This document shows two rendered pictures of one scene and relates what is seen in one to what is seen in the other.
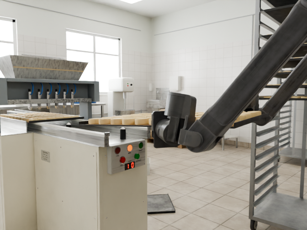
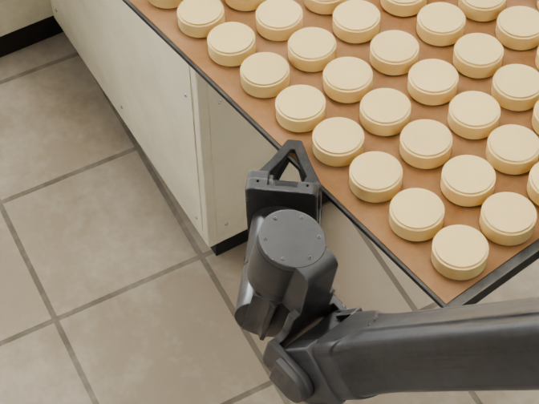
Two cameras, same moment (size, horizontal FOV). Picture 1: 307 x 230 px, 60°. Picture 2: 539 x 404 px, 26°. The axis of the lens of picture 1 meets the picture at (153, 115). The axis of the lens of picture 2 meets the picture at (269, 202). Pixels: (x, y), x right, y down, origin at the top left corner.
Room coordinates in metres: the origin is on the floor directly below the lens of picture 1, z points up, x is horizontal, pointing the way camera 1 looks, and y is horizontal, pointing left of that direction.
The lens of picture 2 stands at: (0.14, -0.21, 1.89)
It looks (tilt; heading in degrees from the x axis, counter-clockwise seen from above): 54 degrees down; 18
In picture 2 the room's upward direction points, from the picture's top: straight up
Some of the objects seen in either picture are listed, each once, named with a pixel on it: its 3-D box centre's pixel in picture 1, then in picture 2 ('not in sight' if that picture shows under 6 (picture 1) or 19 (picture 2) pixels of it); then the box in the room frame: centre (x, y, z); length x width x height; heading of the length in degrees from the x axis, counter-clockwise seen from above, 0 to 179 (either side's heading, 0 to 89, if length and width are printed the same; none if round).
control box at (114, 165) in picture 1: (127, 155); not in sight; (1.34, 0.13, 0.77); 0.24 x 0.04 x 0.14; 138
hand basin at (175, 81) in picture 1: (160, 99); not in sight; (6.58, -0.17, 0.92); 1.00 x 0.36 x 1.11; 45
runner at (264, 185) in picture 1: (268, 182); not in sight; (2.19, -0.97, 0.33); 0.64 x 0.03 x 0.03; 140
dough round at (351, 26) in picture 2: not in sight; (356, 21); (0.99, -0.03, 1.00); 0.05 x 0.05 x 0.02
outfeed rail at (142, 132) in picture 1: (56, 119); not in sight; (2.11, 0.77, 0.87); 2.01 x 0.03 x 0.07; 48
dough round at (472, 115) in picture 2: not in sight; (473, 115); (0.90, -0.18, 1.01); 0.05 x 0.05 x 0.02
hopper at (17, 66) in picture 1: (44, 70); not in sight; (1.92, 0.78, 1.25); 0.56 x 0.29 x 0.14; 138
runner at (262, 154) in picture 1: (269, 151); not in sight; (2.19, -0.97, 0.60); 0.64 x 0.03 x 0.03; 140
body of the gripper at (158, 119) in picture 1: (166, 130); (279, 240); (0.71, -0.04, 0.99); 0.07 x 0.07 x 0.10; 10
